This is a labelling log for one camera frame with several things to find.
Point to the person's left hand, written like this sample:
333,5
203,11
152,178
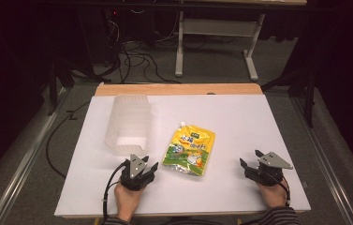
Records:
128,200

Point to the black metal stand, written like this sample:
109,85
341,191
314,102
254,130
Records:
302,90
57,78

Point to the person's right hand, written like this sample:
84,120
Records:
272,195

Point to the white metal desk frame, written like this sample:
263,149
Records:
217,37

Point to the translucent white plastic bin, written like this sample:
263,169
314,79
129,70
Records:
129,125

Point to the yellow spouted snack pouch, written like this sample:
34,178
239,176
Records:
189,150

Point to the metal floor rail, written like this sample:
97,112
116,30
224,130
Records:
24,162
327,156

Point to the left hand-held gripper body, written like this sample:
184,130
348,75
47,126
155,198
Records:
134,175

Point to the white board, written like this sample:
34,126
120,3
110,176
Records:
227,131

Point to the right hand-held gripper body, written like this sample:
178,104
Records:
267,170

